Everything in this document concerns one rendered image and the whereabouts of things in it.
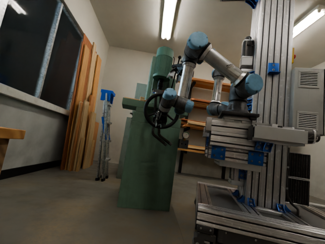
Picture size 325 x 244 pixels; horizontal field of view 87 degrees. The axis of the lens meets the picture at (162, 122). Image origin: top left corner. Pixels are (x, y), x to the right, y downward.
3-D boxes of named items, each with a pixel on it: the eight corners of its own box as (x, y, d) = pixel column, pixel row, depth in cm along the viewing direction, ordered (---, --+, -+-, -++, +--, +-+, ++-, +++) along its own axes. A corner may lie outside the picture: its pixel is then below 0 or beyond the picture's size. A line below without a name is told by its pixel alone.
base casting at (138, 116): (131, 120, 148) (132, 110, 149) (130, 126, 204) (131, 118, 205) (180, 129, 155) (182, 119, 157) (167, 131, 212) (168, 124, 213)
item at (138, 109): (135, 111, 149) (136, 106, 150) (134, 114, 170) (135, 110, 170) (179, 118, 156) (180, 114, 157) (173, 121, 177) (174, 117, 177)
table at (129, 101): (120, 101, 138) (122, 94, 139) (122, 108, 168) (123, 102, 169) (191, 114, 149) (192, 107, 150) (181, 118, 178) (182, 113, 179)
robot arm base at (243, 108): (245, 118, 124) (246, 105, 125) (251, 114, 110) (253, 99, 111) (223, 116, 127) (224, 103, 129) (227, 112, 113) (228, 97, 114)
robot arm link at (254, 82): (255, 88, 115) (191, 39, 117) (270, 81, 100) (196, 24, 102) (245, 102, 114) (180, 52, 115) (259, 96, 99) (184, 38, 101)
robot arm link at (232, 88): (241, 104, 126) (243, 87, 128) (252, 100, 113) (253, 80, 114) (225, 102, 125) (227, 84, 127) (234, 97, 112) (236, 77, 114)
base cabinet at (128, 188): (115, 207, 138) (130, 120, 147) (119, 188, 194) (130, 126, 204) (169, 211, 145) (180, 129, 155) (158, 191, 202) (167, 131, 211)
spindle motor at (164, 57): (154, 74, 164) (158, 44, 168) (151, 80, 181) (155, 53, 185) (171, 78, 167) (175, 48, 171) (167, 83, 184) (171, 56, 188)
